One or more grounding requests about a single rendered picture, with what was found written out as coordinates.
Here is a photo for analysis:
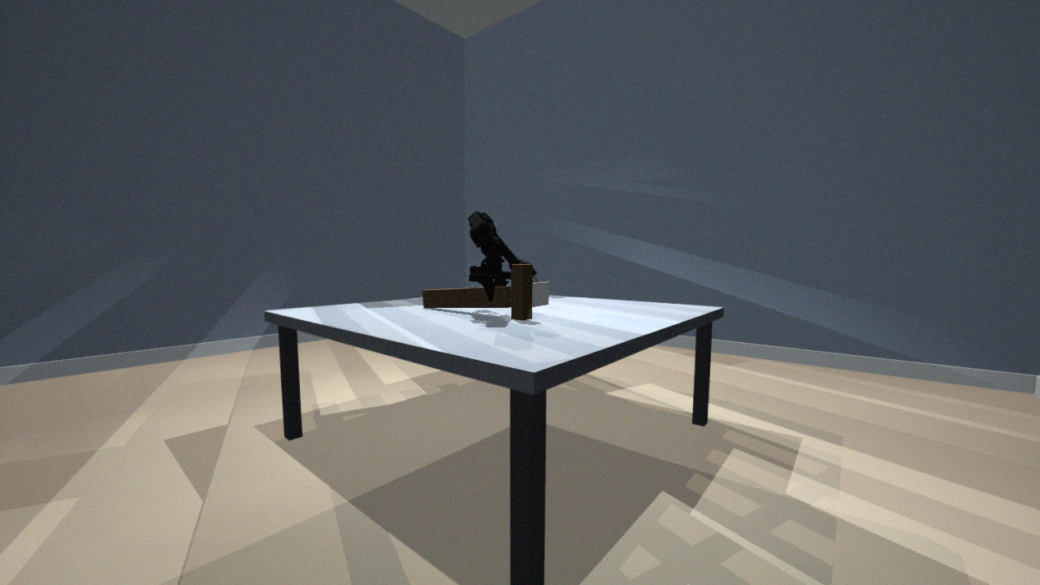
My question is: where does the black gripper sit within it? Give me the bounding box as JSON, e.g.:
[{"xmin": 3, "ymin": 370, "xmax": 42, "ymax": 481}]
[{"xmin": 469, "ymin": 257, "xmax": 511, "ymax": 302}]

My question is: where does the dark brown wooden post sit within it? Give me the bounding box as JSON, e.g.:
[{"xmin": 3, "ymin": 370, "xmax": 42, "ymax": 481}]
[{"xmin": 511, "ymin": 264, "xmax": 532, "ymax": 320}]

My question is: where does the brown wooden board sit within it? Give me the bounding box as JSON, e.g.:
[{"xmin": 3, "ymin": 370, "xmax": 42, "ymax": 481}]
[{"xmin": 422, "ymin": 286, "xmax": 511, "ymax": 308}]

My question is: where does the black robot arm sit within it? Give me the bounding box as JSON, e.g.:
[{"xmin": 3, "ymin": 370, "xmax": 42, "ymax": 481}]
[{"xmin": 468, "ymin": 211, "xmax": 539, "ymax": 283}]

